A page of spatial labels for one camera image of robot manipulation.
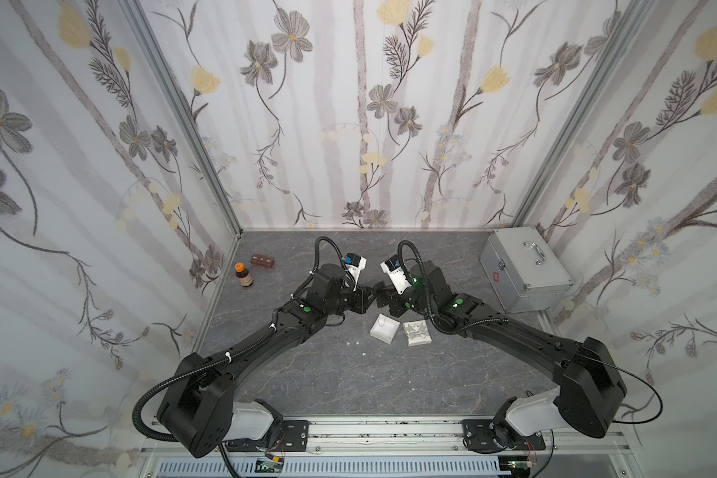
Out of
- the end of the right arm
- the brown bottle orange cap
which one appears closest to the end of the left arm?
the end of the right arm

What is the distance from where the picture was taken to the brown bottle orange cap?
1.00 meters

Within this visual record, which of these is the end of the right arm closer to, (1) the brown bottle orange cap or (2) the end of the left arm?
(2) the end of the left arm

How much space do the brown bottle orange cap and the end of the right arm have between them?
0.56 meters

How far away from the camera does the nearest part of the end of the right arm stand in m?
0.70
